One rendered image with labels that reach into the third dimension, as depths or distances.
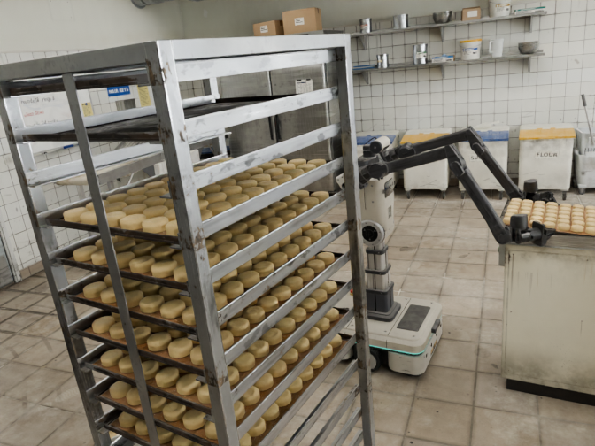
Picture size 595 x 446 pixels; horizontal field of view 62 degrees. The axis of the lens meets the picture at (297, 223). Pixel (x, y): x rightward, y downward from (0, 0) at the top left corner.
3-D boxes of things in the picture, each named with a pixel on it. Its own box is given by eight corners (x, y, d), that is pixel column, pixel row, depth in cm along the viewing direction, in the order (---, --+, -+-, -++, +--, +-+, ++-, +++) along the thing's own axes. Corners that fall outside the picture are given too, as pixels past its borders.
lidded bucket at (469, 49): (482, 57, 580) (482, 38, 573) (481, 58, 559) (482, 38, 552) (459, 59, 589) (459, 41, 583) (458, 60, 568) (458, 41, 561)
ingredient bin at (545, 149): (516, 201, 558) (519, 133, 534) (517, 186, 613) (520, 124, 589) (570, 202, 536) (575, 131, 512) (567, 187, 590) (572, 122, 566)
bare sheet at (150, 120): (216, 103, 148) (215, 98, 147) (334, 96, 127) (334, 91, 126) (23, 142, 100) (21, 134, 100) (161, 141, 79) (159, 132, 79)
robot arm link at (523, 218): (501, 238, 226) (498, 242, 219) (500, 213, 225) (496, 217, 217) (530, 238, 220) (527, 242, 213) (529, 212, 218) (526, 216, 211)
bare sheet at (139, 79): (211, 73, 145) (211, 66, 144) (331, 60, 124) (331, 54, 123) (11, 96, 98) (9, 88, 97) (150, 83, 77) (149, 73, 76)
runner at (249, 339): (345, 255, 144) (344, 245, 143) (354, 256, 143) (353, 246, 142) (195, 380, 94) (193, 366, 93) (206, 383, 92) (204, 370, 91)
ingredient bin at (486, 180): (457, 200, 582) (457, 135, 558) (461, 186, 637) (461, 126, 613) (506, 201, 561) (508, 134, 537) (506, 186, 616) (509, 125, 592)
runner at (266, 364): (347, 282, 147) (347, 273, 146) (356, 284, 146) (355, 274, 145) (203, 419, 96) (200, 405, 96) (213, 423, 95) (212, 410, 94)
